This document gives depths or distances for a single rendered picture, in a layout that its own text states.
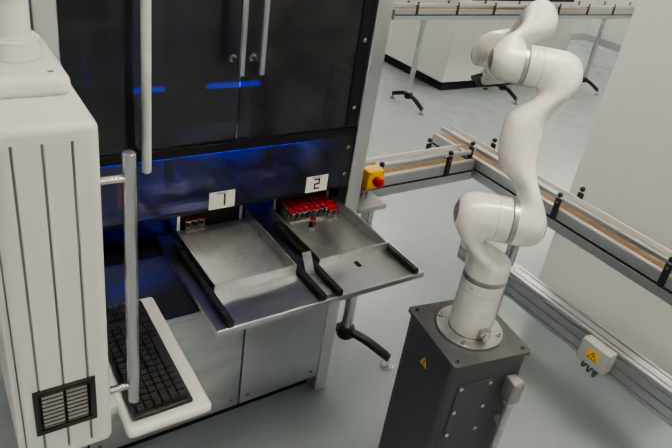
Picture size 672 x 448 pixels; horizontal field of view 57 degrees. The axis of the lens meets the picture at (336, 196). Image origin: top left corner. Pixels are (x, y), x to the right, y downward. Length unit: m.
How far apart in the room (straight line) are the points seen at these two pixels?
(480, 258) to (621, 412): 1.69
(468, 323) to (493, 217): 0.33
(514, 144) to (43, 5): 1.14
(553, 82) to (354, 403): 1.65
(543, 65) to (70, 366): 1.23
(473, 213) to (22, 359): 1.04
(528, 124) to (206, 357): 1.36
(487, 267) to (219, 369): 1.13
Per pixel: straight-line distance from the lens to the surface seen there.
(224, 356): 2.34
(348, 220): 2.17
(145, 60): 1.60
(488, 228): 1.60
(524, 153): 1.60
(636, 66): 3.00
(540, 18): 1.67
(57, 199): 1.13
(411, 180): 2.52
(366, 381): 2.85
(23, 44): 1.24
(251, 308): 1.73
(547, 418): 2.99
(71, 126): 1.08
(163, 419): 1.56
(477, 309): 1.74
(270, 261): 1.91
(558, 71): 1.61
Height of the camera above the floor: 1.97
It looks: 28 degrees down
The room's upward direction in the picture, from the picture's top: 9 degrees clockwise
